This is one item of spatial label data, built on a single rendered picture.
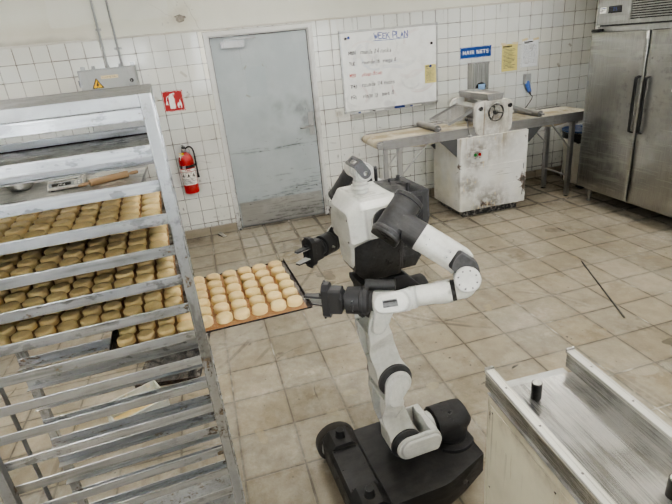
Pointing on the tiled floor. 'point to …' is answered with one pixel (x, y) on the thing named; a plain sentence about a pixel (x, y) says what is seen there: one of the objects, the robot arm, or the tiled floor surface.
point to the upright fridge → (629, 105)
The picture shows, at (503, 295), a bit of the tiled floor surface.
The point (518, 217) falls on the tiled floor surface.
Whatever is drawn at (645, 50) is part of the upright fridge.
